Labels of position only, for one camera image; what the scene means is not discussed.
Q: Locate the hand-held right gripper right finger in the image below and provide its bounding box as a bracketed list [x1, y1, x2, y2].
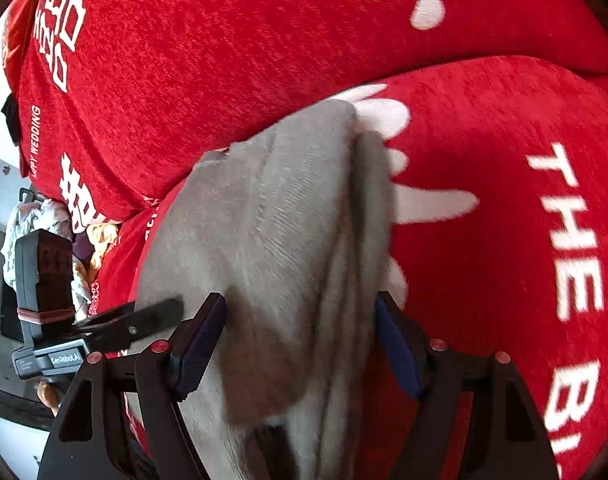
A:
[374, 291, 557, 480]

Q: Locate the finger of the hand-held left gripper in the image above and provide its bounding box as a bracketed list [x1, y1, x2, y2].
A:
[72, 297, 185, 357]

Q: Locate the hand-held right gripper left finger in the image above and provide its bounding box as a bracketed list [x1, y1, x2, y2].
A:
[36, 292, 228, 480]

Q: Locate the grey small garment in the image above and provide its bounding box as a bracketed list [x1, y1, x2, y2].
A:
[132, 99, 401, 480]

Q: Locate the white patterned clothes pile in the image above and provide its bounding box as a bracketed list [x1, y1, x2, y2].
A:
[2, 199, 92, 308]

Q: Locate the person's left hand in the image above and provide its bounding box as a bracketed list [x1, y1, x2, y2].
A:
[36, 380, 65, 417]

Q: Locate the yellow cloth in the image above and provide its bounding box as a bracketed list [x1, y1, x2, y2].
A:
[84, 222, 120, 273]

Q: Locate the red printed sofa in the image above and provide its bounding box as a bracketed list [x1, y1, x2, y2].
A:
[1, 0, 608, 480]

